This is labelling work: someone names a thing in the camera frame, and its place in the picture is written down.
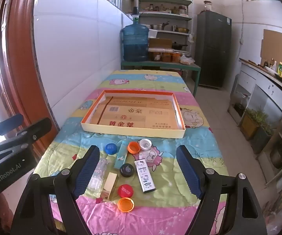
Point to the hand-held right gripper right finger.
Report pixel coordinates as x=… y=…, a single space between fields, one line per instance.
x=188 y=171

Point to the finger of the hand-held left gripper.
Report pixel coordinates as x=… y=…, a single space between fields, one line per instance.
x=9 y=123
x=33 y=129

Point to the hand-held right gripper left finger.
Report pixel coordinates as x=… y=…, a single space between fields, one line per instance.
x=87 y=171

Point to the clear plastic case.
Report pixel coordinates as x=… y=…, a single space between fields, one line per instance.
x=99 y=176

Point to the gold lipstick box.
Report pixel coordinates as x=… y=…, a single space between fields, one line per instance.
x=109 y=186

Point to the blue bottle cap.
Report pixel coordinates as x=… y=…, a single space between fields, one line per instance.
x=111 y=148

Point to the red bottle cap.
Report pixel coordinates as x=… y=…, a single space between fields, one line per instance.
x=125 y=191

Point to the white cartoon print box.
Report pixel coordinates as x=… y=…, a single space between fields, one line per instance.
x=144 y=176

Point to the orange bottle cap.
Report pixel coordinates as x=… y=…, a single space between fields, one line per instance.
x=125 y=204
x=134 y=147

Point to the white bottle cap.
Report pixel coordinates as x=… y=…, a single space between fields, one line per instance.
x=145 y=144

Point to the shallow orange-rimmed cardboard box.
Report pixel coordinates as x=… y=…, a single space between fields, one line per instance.
x=131 y=131

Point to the printed cartoon blanket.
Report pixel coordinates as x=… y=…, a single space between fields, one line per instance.
x=170 y=188

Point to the small teal box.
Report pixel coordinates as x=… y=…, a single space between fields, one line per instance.
x=121 y=156

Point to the black bottle cap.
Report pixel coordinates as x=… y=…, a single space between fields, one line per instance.
x=126 y=170

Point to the potted green plants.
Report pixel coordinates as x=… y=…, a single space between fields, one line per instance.
x=256 y=120

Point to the green metal table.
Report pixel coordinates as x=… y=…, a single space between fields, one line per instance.
x=155 y=64

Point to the white plastic bag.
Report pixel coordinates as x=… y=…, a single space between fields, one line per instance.
x=187 y=59

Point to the white kitchen counter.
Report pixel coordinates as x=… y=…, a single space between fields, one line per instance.
x=265 y=88

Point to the amber food container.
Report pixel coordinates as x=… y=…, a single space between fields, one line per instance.
x=155 y=56
x=176 y=58
x=167 y=57

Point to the dark grey refrigerator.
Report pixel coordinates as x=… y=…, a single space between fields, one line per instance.
x=213 y=49

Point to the black wok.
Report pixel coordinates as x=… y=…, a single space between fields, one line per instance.
x=179 y=46

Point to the brown cardboard box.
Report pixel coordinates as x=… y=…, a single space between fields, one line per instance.
x=159 y=42

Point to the dark sauce bottle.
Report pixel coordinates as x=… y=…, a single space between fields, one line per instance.
x=268 y=64

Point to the blue water jug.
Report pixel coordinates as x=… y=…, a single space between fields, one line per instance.
x=135 y=41

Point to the yellow green bottle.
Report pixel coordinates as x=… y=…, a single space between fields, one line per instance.
x=280 y=69

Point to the brass basin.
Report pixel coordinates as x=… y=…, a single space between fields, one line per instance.
x=182 y=29

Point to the metal pot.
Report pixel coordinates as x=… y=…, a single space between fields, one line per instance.
x=159 y=27

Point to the water jug pump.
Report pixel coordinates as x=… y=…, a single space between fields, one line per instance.
x=135 y=13

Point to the green shelf unit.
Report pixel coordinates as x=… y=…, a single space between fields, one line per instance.
x=165 y=17

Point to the red-brown door frame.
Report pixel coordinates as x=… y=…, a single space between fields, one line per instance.
x=16 y=66

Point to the cardboard wall sheet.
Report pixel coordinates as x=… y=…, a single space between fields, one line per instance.
x=275 y=46

